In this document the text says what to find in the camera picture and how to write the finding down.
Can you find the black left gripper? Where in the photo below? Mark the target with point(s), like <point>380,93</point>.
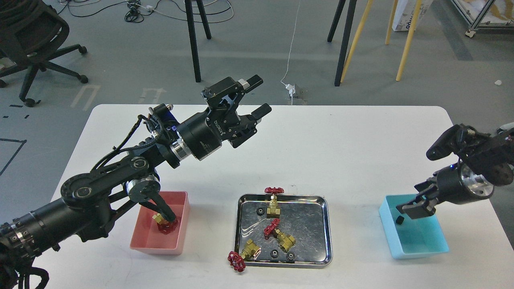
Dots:
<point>203,135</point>

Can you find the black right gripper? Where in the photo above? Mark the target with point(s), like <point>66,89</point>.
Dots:
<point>456,184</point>

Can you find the brass valve red handle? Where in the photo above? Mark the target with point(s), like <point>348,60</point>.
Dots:
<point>164,226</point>

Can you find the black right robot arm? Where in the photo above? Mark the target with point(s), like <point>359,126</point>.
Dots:
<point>485,162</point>

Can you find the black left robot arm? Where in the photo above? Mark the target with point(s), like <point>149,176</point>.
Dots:
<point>92,202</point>

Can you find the light blue plastic box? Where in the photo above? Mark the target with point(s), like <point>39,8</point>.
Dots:
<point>418,238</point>

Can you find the brass valve at tray top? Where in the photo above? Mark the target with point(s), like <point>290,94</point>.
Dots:
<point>273,210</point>

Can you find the brass valve tray centre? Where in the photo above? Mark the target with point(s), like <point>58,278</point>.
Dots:
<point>286,241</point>

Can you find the brass valve hanging off tray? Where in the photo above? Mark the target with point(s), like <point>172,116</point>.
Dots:
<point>249,251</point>

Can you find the pink plastic box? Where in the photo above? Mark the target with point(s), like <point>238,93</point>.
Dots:
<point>146,236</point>

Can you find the white cardboard box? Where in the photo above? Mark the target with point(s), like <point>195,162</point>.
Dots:
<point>405,11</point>

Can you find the shiny metal tray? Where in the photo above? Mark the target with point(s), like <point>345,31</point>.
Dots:
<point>305,217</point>

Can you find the black stool legs right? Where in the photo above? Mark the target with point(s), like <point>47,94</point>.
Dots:
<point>346,34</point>

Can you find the black office chair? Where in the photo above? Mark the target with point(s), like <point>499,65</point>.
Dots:
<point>31,36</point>

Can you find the aluminium frame cart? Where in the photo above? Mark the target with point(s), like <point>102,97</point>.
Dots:
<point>486,15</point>

